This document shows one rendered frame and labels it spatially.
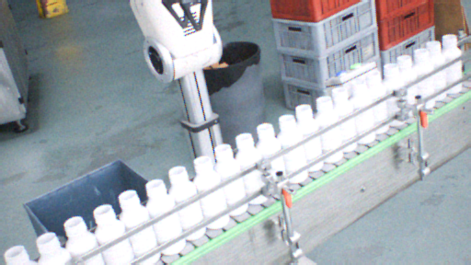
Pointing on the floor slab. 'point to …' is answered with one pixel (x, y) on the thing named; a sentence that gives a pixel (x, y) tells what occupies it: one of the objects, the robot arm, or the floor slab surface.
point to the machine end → (12, 71)
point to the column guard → (51, 7)
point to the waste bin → (237, 91)
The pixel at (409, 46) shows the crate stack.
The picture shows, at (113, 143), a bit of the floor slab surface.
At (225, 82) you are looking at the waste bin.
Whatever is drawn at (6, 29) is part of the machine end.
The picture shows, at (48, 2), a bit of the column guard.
